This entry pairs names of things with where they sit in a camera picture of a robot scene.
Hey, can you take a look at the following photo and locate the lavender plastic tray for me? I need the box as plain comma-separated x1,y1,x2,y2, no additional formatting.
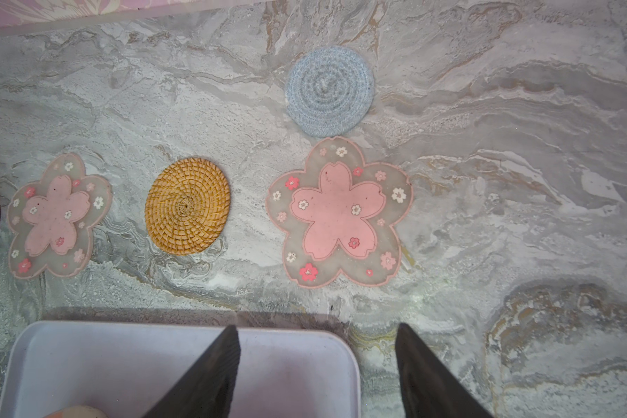
0,322,361,417

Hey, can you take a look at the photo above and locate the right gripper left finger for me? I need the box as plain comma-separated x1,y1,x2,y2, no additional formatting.
145,325,241,418

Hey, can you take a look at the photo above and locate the woven rattan round coaster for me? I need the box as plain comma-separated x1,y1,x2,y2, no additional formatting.
145,158,231,255

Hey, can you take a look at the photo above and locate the pink flower coaster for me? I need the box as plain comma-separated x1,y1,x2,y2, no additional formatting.
266,136,414,288
6,153,113,280

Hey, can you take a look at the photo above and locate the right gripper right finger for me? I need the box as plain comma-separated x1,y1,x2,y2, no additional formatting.
395,323,491,418

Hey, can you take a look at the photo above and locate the light blue knitted coaster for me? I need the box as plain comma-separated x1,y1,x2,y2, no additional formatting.
286,45,374,139

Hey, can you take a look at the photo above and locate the peach pink mug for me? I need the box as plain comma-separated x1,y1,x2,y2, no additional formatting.
44,405,107,418

